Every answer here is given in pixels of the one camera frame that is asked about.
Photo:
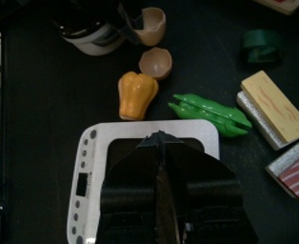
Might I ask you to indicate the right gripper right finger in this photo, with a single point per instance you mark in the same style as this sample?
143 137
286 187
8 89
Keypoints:
211 197

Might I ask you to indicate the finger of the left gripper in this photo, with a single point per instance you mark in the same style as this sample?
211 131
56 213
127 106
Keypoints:
129 24

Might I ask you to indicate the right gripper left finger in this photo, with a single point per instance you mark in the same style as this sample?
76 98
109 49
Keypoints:
125 197

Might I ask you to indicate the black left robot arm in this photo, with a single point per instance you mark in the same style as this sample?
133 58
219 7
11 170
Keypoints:
11 14

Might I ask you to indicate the white toy induction stove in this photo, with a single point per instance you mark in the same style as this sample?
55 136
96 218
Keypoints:
92 152

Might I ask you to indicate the red striped wooden block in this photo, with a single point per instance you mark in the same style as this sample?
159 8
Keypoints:
298 174

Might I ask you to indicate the yellow toy bell pepper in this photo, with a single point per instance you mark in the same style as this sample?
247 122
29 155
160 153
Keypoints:
136 95

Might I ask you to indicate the dark green toy vegetable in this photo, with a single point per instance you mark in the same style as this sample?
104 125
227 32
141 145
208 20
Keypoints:
262 44

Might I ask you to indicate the yellow wooden block silver edge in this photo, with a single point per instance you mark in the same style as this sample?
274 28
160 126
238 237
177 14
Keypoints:
274 105

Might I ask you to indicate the pink picture box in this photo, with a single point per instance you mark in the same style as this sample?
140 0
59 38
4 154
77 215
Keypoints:
283 5

